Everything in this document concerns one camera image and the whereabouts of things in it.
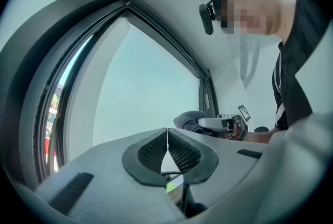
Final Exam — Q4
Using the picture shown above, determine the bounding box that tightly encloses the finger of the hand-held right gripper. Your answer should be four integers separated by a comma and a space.
198, 117, 231, 133

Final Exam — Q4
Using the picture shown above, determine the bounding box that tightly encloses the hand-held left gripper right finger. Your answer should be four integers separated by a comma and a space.
168, 127, 269, 209

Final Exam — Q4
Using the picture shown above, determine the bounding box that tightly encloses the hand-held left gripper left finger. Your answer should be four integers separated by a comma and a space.
35, 127, 187, 220

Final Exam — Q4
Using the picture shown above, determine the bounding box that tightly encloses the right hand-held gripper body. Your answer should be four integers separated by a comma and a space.
216, 104, 252, 142

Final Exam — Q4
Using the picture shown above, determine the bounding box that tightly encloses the dark blue cleaning cloth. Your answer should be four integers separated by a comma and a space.
173, 110, 214, 137

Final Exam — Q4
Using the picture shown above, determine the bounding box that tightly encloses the person's right forearm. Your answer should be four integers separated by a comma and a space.
244, 131, 273, 144

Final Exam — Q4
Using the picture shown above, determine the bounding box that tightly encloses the person's black shirt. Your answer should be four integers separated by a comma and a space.
272, 0, 331, 131

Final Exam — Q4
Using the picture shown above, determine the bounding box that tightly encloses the person's head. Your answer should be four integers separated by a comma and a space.
221, 0, 297, 43

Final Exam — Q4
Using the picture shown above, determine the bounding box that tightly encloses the black head-mounted camera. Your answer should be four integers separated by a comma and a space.
198, 0, 229, 36

